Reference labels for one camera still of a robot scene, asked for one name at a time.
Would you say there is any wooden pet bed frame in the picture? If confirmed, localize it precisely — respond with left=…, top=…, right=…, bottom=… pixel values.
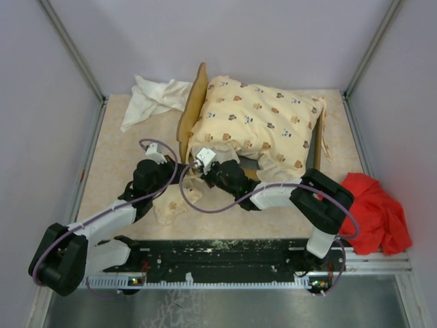
left=174, top=61, right=322, bottom=180

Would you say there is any cream animal print cushion cover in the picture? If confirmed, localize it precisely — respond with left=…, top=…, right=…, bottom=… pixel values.
left=180, top=74, right=333, bottom=192

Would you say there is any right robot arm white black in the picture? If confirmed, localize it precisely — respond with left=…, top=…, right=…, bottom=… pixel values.
left=201, top=160, right=354, bottom=261

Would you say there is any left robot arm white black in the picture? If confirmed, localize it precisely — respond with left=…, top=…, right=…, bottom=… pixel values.
left=28, top=158, right=183, bottom=296

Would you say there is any small cream print pillow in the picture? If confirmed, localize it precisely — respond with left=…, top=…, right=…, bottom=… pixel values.
left=152, top=179, right=203, bottom=226

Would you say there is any white cloth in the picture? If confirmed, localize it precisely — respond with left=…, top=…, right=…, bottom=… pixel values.
left=120, top=75, right=193, bottom=133

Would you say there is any red cloth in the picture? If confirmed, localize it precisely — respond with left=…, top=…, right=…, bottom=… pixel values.
left=341, top=173, right=412, bottom=256

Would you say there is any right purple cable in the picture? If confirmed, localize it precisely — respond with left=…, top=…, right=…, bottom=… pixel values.
left=180, top=162, right=359, bottom=240

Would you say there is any purple cable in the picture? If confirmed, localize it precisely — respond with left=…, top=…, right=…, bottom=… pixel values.
left=180, top=162, right=359, bottom=240
left=32, top=138, right=178, bottom=287

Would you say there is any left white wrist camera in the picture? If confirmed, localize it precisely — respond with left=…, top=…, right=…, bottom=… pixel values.
left=145, top=143, right=167, bottom=165

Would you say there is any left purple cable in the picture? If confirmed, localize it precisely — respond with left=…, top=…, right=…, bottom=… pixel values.
left=32, top=138, right=178, bottom=287

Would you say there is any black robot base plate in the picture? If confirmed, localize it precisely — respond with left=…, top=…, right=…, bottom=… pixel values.
left=106, top=238, right=344, bottom=284

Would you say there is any white slotted cable duct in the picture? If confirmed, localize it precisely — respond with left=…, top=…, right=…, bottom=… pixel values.
left=85, top=275, right=320, bottom=290

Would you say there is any left aluminium frame post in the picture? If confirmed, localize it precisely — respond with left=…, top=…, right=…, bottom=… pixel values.
left=36, top=0, right=107, bottom=104

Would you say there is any aluminium frame post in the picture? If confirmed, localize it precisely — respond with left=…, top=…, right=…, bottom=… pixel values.
left=343, top=0, right=405, bottom=100
left=36, top=0, right=107, bottom=104

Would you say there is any right aluminium frame post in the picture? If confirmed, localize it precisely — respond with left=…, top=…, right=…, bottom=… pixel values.
left=343, top=0, right=405, bottom=100

